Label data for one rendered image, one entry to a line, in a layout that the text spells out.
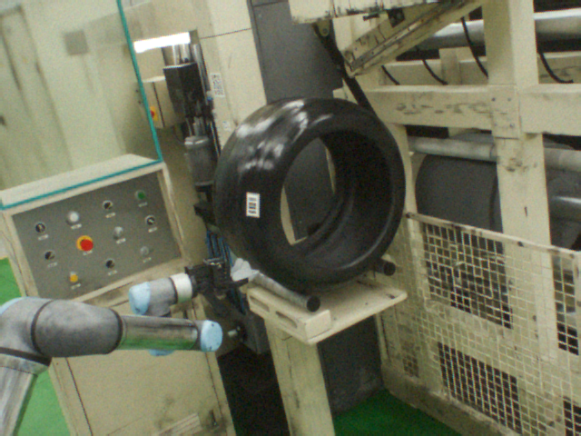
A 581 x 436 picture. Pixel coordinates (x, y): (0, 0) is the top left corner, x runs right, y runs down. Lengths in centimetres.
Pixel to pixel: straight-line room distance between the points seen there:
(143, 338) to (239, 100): 87
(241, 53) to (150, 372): 119
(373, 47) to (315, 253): 67
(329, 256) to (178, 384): 82
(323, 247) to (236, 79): 60
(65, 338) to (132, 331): 15
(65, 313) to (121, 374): 110
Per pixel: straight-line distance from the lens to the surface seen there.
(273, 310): 198
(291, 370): 233
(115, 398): 247
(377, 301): 200
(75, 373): 239
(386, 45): 197
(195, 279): 173
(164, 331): 151
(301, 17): 206
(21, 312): 142
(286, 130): 170
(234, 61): 202
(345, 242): 211
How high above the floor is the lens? 170
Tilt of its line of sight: 18 degrees down
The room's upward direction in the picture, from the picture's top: 12 degrees counter-clockwise
